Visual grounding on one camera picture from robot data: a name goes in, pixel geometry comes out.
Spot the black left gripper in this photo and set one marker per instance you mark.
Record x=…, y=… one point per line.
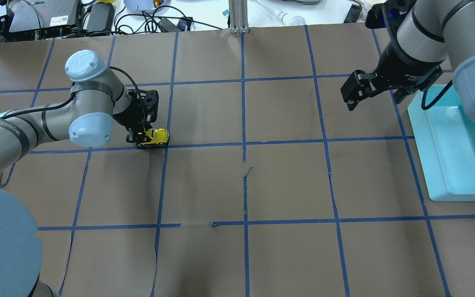
x=129, y=118

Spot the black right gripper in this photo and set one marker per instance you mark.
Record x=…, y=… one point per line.
x=394, y=70

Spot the yellow toy beetle car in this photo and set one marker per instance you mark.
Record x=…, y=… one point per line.
x=153, y=133

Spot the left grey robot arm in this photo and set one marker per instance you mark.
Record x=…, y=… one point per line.
x=97, y=100

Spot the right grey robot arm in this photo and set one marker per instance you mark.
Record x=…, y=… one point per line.
x=423, y=34

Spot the light blue plastic bin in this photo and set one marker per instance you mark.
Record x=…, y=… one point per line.
x=445, y=141

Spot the black power brick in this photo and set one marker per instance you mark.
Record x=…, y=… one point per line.
x=99, y=17

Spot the aluminium frame post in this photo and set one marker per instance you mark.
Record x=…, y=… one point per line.
x=238, y=16

